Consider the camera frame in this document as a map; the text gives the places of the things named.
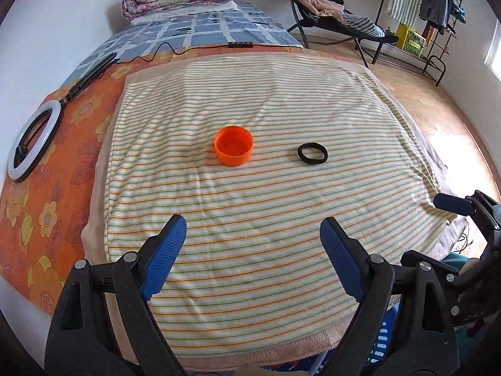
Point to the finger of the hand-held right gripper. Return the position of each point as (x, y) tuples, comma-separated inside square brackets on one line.
[(450, 203), (438, 264)]

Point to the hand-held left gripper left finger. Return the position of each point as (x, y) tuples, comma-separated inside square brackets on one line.
[(164, 258)]

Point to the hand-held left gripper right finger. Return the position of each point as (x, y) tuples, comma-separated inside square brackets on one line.
[(344, 258)]

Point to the blue plastic basket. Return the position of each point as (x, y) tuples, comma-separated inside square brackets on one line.
[(381, 340)]

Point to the grey blanket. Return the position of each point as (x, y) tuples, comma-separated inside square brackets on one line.
[(456, 235)]

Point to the striped towel blanket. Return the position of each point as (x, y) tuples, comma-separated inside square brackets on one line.
[(235, 223)]

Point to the orange plastic cup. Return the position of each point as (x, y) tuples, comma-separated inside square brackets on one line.
[(235, 152)]

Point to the orange floral bedsheet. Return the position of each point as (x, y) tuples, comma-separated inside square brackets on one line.
[(47, 188)]

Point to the black metal drying rack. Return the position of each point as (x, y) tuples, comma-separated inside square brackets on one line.
[(436, 64)]

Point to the window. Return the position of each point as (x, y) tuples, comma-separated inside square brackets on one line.
[(494, 55)]

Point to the yellow plastic crate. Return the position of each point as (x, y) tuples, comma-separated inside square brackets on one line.
[(411, 39)]

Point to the teal hanging cloth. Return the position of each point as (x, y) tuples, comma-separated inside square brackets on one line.
[(458, 11)]

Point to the striped clothing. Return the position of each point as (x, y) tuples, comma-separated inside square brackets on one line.
[(364, 25)]

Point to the dark hanging jacket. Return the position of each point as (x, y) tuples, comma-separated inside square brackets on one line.
[(434, 4)]

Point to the black inline remote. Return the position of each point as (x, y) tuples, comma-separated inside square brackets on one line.
[(240, 44)]

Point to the blue plaid bedsheet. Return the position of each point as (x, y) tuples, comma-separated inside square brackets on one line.
[(203, 27)]

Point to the beige clothing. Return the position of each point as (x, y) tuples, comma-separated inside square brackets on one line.
[(317, 4)]

